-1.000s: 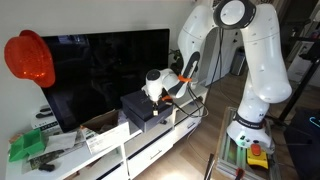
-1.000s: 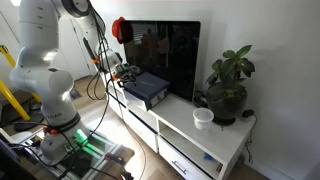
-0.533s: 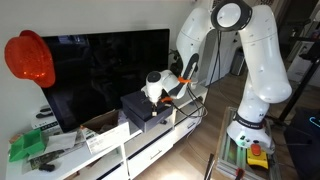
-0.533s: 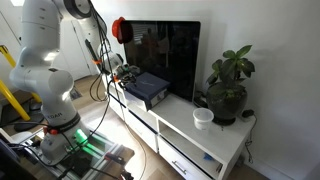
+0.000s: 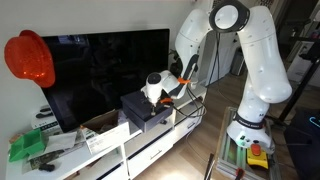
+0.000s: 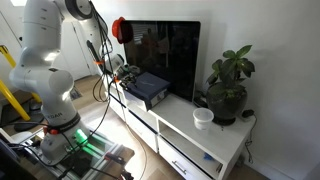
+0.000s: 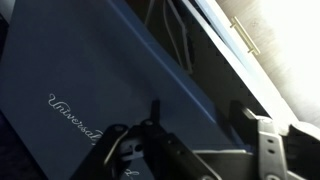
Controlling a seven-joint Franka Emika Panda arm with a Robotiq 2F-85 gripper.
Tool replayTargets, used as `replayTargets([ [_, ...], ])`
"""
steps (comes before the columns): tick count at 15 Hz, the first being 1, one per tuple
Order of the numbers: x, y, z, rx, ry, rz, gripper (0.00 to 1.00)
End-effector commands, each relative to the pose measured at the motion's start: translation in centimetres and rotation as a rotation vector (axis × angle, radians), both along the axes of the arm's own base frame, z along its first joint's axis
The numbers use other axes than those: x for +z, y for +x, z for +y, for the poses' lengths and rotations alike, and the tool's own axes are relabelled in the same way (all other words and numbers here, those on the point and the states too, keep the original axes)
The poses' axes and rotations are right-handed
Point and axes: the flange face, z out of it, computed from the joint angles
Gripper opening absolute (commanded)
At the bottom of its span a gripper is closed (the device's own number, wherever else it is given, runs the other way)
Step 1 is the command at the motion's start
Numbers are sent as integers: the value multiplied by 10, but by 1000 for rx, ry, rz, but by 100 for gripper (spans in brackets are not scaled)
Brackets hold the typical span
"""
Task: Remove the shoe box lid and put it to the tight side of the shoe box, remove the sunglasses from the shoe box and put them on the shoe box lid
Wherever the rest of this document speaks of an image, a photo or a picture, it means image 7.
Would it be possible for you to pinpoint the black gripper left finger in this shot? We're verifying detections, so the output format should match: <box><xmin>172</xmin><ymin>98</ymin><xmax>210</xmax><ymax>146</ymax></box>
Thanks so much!
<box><xmin>69</xmin><ymin>98</ymin><xmax>223</xmax><ymax>180</ymax></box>

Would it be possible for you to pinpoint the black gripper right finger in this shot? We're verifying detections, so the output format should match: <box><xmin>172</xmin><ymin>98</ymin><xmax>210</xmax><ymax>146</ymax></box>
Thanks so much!
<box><xmin>229</xmin><ymin>99</ymin><xmax>320</xmax><ymax>180</ymax></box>

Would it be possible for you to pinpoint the dark book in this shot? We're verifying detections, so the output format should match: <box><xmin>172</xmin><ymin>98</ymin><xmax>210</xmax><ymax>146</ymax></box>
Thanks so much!
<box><xmin>0</xmin><ymin>0</ymin><xmax>255</xmax><ymax>180</ymax></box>

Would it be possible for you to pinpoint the white TV cabinet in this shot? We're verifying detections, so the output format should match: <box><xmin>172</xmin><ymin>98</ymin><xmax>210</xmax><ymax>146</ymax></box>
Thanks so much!
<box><xmin>181</xmin><ymin>0</ymin><xmax>303</xmax><ymax>134</ymax></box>

